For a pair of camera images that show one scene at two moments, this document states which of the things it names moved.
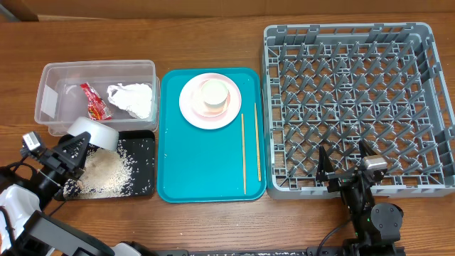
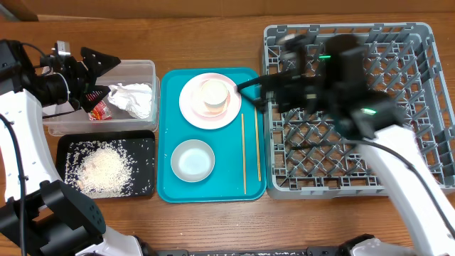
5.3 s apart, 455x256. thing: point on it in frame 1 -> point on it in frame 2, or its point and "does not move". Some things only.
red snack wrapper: (97, 108) does not move
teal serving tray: (196, 165) does not move
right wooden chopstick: (257, 140) does not move
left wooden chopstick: (244, 153) does not move
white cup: (214, 93) does not move
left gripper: (52, 161) -> (82, 77)
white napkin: (136, 98) does not move
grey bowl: (102, 136) -> (193, 161)
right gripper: (339, 178) -> (272, 86)
